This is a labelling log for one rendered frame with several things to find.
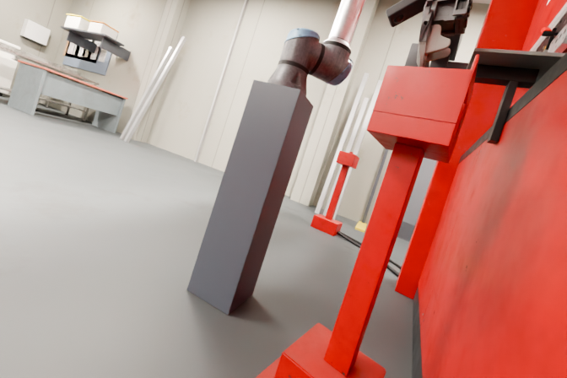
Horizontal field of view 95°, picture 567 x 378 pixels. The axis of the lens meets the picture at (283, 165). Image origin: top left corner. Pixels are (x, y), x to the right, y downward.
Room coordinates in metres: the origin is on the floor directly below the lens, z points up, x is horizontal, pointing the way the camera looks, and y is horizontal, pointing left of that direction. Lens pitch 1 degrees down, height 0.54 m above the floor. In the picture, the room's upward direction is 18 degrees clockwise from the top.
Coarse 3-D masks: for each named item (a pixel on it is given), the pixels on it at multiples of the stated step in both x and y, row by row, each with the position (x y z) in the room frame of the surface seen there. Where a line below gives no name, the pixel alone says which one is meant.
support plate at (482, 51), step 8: (480, 48) 0.72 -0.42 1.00; (472, 56) 0.75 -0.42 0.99; (480, 56) 0.74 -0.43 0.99; (488, 56) 0.73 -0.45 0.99; (496, 56) 0.72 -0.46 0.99; (504, 56) 0.71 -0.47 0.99; (512, 56) 0.70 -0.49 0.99; (520, 56) 0.69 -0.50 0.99; (528, 56) 0.68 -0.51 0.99; (536, 56) 0.67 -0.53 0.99; (544, 56) 0.66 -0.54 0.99; (552, 56) 0.65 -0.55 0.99; (560, 56) 0.65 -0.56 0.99; (488, 64) 0.77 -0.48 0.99; (496, 64) 0.76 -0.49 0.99; (504, 64) 0.74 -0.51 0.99; (512, 64) 0.73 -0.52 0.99; (520, 64) 0.72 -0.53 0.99; (528, 64) 0.71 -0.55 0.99; (536, 64) 0.70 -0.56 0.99; (544, 64) 0.69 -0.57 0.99; (552, 64) 0.68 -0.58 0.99; (544, 72) 0.72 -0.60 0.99; (536, 80) 0.77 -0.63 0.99
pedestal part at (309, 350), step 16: (304, 336) 0.67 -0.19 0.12; (320, 336) 0.69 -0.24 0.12; (288, 352) 0.59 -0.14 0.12; (304, 352) 0.61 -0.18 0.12; (320, 352) 0.63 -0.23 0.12; (272, 368) 0.67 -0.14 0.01; (288, 368) 0.58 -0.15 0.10; (304, 368) 0.56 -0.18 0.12; (320, 368) 0.58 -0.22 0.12; (352, 368) 0.61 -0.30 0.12; (368, 368) 0.63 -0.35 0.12; (384, 368) 0.65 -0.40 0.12
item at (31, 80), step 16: (32, 64) 4.10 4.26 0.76; (16, 80) 4.25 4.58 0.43; (32, 80) 4.10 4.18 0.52; (48, 80) 4.14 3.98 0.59; (64, 80) 4.33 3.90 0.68; (16, 96) 4.20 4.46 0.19; (32, 96) 4.05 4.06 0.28; (64, 96) 4.39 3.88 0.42; (80, 96) 4.61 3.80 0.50; (96, 96) 4.85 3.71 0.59; (112, 96) 5.11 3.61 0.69; (32, 112) 4.03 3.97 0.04; (96, 112) 5.52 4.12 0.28; (112, 112) 5.20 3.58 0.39; (112, 128) 5.30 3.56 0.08
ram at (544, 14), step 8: (544, 0) 1.31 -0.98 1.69; (552, 0) 1.16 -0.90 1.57; (560, 0) 1.04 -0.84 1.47; (536, 8) 1.43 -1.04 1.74; (544, 8) 1.25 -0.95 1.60; (552, 8) 1.12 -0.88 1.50; (560, 8) 1.00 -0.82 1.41; (536, 16) 1.37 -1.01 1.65; (544, 16) 1.20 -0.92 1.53; (552, 16) 1.08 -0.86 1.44; (560, 16) 0.97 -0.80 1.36; (536, 24) 1.31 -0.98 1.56; (544, 24) 1.15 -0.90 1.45; (528, 32) 1.42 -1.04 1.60; (536, 32) 1.26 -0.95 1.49; (528, 40) 1.35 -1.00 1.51; (536, 40) 1.20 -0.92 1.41; (528, 48) 1.30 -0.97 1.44; (536, 48) 1.16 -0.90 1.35
